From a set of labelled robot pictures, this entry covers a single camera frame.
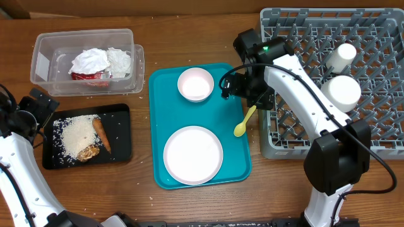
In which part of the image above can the yellow plastic spoon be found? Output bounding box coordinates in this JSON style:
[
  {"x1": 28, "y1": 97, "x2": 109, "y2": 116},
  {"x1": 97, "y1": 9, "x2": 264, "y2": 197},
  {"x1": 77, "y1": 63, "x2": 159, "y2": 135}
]
[{"x1": 234, "y1": 105, "x2": 256, "y2": 137}]

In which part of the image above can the medium white plate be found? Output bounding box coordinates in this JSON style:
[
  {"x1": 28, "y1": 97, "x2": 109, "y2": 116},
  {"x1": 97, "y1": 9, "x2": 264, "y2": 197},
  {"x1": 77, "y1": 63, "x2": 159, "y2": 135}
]
[{"x1": 177, "y1": 67, "x2": 215, "y2": 102}]

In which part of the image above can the orange carrot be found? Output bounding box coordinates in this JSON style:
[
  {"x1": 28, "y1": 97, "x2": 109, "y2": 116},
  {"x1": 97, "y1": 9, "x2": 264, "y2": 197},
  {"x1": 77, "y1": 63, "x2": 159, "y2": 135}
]
[{"x1": 92, "y1": 118, "x2": 112, "y2": 153}]

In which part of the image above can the brown food scrap chunk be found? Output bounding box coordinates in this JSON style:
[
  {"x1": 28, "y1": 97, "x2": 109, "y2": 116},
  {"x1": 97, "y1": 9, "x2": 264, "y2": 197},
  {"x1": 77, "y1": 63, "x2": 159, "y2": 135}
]
[{"x1": 77, "y1": 145, "x2": 100, "y2": 162}]

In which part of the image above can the red foil snack wrapper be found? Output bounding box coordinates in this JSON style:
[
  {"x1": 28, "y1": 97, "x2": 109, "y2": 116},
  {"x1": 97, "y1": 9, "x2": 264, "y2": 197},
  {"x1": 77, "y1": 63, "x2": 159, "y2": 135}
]
[{"x1": 71, "y1": 71, "x2": 112, "y2": 87}]

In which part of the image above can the pale green saucer plate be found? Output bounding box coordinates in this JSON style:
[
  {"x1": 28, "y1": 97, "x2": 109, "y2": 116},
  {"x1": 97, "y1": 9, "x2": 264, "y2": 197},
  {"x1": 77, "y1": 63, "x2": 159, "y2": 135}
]
[{"x1": 321, "y1": 75, "x2": 361, "y2": 112}]

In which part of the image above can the large white plate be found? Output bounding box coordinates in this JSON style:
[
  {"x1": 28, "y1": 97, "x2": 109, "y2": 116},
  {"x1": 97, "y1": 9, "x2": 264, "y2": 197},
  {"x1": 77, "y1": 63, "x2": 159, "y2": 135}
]
[{"x1": 163, "y1": 126, "x2": 223, "y2": 185}]

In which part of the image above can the small white cup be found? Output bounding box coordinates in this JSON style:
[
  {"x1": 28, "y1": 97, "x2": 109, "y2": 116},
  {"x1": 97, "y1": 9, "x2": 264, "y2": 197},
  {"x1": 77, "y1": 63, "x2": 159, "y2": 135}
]
[{"x1": 326, "y1": 44, "x2": 357, "y2": 74}]

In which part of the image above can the white paper napkin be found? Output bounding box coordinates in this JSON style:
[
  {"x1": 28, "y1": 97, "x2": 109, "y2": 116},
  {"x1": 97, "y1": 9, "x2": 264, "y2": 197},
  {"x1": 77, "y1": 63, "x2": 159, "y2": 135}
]
[{"x1": 107, "y1": 47, "x2": 131, "y2": 78}]

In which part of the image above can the grey dishwasher rack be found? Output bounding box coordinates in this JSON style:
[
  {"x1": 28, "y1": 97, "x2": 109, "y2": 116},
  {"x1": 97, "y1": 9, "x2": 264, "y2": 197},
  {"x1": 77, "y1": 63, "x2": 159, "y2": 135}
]
[{"x1": 257, "y1": 8, "x2": 403, "y2": 160}]

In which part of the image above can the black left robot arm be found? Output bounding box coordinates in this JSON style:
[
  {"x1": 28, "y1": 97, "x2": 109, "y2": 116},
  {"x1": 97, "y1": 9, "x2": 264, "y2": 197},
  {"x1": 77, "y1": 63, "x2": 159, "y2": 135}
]
[{"x1": 1, "y1": 86, "x2": 139, "y2": 227}]

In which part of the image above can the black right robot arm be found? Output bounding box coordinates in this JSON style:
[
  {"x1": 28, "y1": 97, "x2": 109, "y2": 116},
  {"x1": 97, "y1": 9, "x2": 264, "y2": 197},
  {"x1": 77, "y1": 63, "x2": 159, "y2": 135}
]
[{"x1": 219, "y1": 29, "x2": 371, "y2": 226}]

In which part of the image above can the pile of rice grains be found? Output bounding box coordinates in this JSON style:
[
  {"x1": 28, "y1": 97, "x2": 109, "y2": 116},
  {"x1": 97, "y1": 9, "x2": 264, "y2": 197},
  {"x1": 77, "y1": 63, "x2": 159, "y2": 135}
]
[{"x1": 53, "y1": 115, "x2": 101, "y2": 164}]

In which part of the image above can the clear plastic bin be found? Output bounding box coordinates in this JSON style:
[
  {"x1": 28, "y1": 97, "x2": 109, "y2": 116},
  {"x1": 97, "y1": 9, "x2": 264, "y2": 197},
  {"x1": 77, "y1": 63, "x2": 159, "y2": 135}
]
[{"x1": 30, "y1": 28, "x2": 145, "y2": 96}]

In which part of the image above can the black plastic tray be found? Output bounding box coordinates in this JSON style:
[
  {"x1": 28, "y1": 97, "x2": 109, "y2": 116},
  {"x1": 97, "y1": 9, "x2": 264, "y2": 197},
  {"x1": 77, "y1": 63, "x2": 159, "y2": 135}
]
[{"x1": 42, "y1": 103, "x2": 132, "y2": 170}]

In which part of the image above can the teal plastic serving tray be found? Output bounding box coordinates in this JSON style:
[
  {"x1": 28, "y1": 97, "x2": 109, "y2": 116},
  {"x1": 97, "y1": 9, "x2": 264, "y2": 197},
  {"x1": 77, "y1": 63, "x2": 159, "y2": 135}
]
[{"x1": 148, "y1": 66, "x2": 252, "y2": 190}]

